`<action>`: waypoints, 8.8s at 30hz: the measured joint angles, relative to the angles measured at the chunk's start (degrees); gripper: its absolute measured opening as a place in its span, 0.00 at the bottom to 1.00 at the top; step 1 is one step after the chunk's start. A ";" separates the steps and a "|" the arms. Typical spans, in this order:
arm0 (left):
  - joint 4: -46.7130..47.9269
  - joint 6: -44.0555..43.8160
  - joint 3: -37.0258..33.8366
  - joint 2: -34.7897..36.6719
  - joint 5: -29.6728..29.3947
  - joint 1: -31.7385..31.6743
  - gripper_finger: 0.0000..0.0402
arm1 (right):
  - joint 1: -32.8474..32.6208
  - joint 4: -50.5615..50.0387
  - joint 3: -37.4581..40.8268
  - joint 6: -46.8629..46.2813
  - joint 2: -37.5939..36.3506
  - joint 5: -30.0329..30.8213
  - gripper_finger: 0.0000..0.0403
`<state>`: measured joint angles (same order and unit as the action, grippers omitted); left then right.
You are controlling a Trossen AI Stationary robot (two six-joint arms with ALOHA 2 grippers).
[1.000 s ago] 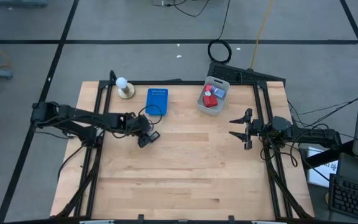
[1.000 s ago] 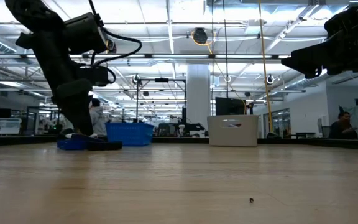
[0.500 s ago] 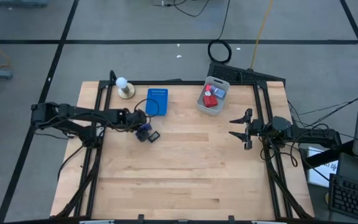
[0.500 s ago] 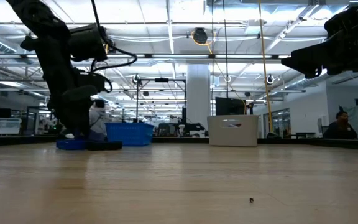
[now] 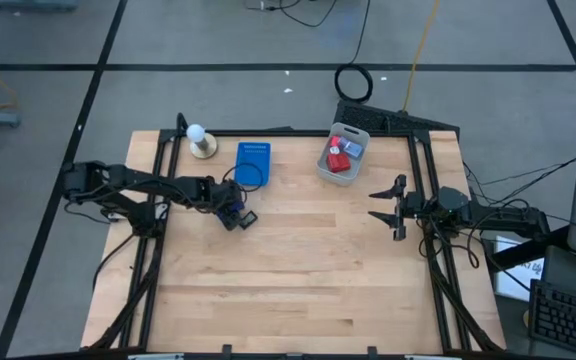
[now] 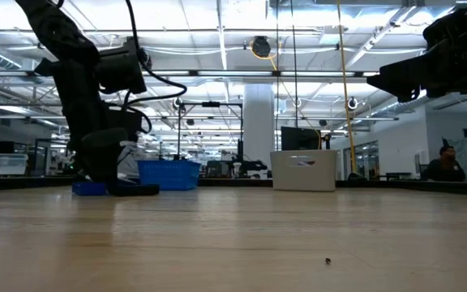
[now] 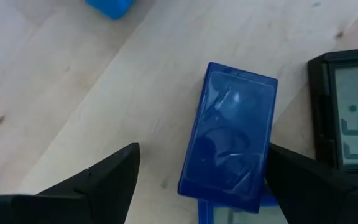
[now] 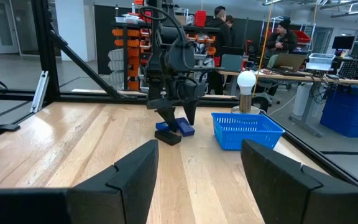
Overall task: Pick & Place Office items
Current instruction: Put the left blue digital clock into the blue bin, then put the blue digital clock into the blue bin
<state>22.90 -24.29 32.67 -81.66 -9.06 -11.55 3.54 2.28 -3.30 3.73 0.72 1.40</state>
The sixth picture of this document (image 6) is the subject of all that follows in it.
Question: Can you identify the person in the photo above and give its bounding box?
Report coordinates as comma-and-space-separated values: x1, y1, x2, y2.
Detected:
421, 145, 467, 183
116, 140, 140, 180

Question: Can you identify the grey plastic bin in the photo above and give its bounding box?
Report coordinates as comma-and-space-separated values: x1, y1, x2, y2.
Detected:
269, 149, 339, 193

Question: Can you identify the clear plastic storage box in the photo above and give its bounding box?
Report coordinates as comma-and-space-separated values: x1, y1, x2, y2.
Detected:
0, 152, 29, 176

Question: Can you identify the black ceiling cable reel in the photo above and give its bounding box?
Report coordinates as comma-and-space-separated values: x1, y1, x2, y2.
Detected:
250, 36, 272, 59

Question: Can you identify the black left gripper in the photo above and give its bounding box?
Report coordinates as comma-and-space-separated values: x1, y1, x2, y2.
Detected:
54, 71, 144, 184

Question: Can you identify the white building column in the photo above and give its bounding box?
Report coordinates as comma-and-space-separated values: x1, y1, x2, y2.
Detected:
243, 84, 276, 163

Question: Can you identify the black background rig frame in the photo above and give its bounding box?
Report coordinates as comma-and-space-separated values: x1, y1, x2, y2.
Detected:
176, 101, 245, 161

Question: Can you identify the blue device with screen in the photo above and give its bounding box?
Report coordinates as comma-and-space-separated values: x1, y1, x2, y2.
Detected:
71, 181, 109, 197

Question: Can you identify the blue plastic basket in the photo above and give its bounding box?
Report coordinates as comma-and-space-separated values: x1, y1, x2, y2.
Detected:
137, 159, 202, 191

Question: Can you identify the thin black hanging cable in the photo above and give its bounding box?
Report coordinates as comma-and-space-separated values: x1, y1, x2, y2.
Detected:
275, 0, 281, 155

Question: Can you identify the black aluminium table frame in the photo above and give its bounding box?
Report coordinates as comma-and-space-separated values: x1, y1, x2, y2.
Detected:
0, 174, 467, 197

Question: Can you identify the black monitor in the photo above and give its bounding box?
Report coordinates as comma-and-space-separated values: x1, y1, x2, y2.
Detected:
281, 126, 323, 152

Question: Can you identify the yellow hanging cable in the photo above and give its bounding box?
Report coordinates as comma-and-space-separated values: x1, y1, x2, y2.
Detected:
336, 0, 358, 175

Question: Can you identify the long hanging light bar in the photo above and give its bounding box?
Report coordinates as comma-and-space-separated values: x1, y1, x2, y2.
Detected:
144, 70, 380, 79

